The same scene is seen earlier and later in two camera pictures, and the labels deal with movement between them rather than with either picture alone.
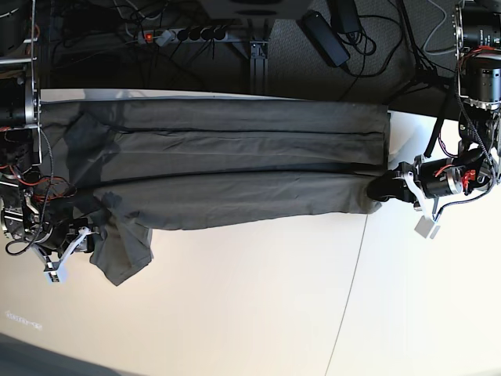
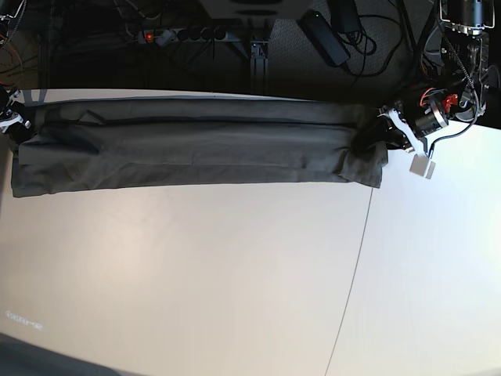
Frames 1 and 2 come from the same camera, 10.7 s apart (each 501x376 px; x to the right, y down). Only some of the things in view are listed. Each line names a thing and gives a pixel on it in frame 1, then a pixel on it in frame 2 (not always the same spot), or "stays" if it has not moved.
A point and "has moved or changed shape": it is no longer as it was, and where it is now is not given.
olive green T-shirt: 129,167 has moved or changed shape
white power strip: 169,36 stays
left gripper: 430,179 to 419,117
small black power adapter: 344,16 stays
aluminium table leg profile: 258,67 stays
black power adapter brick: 322,36 stays
